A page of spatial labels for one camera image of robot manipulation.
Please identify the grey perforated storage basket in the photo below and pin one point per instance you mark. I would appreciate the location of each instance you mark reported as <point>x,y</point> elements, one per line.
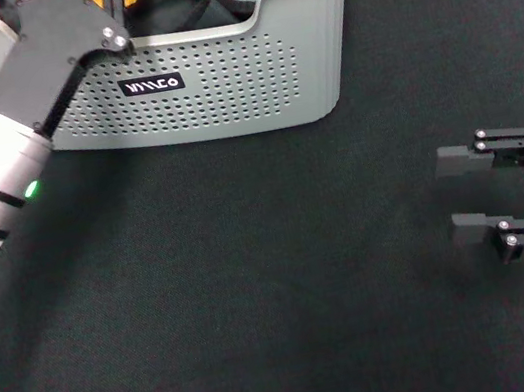
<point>249,96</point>

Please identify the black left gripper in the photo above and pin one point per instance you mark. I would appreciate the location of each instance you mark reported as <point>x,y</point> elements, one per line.
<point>49,56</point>

